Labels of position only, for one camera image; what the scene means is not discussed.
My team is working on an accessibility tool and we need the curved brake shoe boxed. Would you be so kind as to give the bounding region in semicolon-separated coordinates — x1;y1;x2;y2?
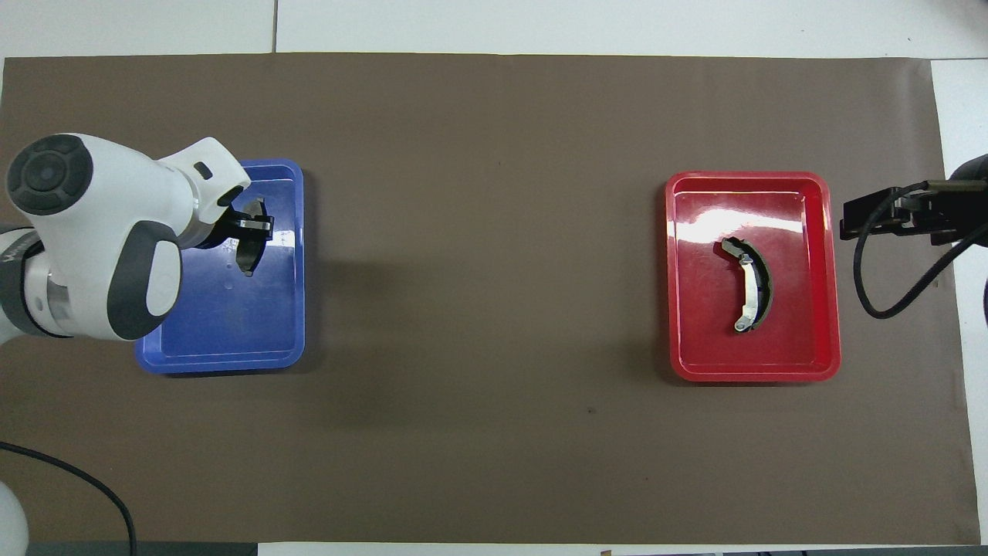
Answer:
721;237;775;334

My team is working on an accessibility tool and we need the red plastic tray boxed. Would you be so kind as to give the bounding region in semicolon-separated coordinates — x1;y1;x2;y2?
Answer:
665;171;842;384

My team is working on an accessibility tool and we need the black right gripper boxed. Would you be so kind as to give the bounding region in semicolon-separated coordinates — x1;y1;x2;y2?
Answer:
840;179;988;248

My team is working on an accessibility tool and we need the blue plastic tray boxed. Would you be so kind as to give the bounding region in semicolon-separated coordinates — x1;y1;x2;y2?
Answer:
135;158;306;376

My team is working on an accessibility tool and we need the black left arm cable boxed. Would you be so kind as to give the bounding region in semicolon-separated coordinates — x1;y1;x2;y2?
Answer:
0;442;138;556

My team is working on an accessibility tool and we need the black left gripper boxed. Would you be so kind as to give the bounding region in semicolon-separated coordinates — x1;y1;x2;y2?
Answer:
193;195;276;251

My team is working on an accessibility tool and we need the brown table mat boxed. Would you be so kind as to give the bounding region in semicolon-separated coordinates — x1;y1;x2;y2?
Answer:
0;53;981;545

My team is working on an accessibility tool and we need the small dark brake pad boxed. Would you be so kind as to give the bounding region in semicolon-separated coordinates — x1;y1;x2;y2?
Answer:
234;198;271;277

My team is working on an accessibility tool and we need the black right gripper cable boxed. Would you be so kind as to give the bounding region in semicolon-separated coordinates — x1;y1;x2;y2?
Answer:
852;181;988;320

